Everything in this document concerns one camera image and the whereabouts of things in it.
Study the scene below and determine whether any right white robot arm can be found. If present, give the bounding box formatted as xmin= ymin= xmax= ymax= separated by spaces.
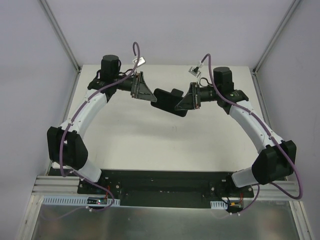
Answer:
xmin=174 ymin=66 xmax=297 ymax=188

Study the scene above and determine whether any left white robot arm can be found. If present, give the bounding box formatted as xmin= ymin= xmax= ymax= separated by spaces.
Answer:
xmin=47 ymin=54 xmax=157 ymax=183

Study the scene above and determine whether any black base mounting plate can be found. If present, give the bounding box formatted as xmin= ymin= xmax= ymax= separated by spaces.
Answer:
xmin=77 ymin=169 xmax=255 ymax=208

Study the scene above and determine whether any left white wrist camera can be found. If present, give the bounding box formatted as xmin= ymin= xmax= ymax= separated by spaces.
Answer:
xmin=132 ymin=56 xmax=146 ymax=68

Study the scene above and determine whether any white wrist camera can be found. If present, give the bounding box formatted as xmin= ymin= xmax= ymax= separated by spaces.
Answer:
xmin=188 ymin=61 xmax=203 ymax=79
xmin=132 ymin=56 xmax=146 ymax=68

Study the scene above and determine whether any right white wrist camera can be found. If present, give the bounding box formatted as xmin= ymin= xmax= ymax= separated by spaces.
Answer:
xmin=188 ymin=61 xmax=203 ymax=79

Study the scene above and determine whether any right white cable duct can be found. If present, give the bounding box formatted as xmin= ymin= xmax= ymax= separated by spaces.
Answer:
xmin=210 ymin=201 xmax=228 ymax=210

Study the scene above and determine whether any aluminium frame rail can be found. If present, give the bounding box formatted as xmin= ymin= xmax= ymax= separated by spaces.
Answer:
xmin=31 ymin=176 xmax=80 ymax=196

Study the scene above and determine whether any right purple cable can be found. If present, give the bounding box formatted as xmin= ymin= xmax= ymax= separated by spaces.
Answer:
xmin=198 ymin=53 xmax=305 ymax=217

